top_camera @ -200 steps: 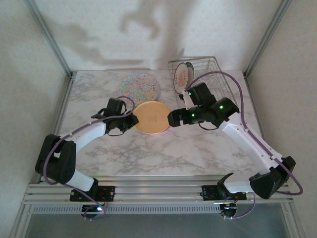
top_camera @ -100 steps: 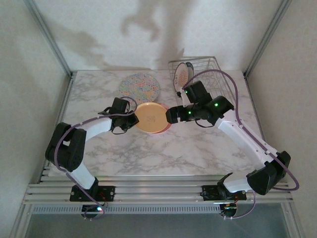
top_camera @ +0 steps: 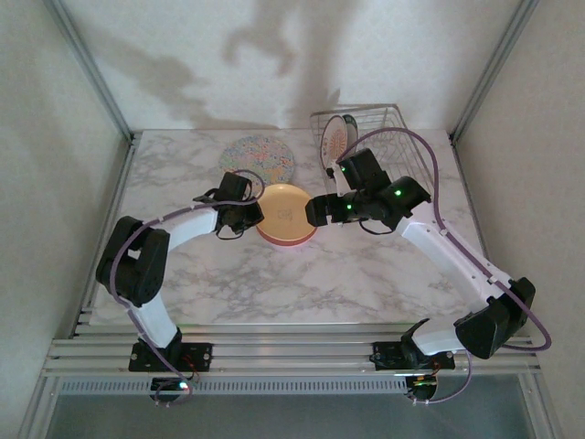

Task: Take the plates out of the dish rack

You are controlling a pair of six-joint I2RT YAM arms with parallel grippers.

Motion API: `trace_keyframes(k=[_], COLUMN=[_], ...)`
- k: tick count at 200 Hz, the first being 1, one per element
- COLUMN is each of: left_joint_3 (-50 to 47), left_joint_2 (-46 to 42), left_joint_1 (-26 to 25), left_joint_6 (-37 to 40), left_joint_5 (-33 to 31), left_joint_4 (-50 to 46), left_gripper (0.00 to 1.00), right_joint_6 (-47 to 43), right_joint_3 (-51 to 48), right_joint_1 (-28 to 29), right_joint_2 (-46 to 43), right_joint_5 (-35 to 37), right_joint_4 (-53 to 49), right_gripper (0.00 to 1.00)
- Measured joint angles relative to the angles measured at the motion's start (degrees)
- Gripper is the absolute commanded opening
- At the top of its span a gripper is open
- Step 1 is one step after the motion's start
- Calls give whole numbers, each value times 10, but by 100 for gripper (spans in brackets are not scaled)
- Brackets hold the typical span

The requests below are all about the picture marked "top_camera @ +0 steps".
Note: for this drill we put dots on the white plate with green rim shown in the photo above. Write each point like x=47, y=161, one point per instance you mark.
x=352, y=128

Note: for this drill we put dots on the white plate with orange sun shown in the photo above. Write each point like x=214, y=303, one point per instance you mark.
x=333, y=137

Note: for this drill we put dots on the aluminium side rail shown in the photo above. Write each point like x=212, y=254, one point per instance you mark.
x=120, y=183

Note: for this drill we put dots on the aluminium frame leg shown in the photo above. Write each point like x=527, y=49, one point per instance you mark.
x=39, y=411
x=544, y=411

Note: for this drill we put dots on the plate with colourful squiggle pattern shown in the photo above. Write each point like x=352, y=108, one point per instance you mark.
x=256, y=155

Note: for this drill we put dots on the aluminium frame post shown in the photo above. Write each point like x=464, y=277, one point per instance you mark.
x=90, y=68
x=494, y=68

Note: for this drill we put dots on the small board with green light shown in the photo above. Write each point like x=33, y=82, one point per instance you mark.
x=422, y=383
x=176, y=385

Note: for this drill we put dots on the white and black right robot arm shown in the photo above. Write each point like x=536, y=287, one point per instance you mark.
x=448, y=251

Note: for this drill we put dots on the yellow plate with red outside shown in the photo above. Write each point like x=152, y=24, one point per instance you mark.
x=285, y=201

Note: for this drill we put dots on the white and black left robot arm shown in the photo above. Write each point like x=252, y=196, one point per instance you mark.
x=192, y=224

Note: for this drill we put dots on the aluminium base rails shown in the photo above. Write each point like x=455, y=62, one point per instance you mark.
x=292, y=352

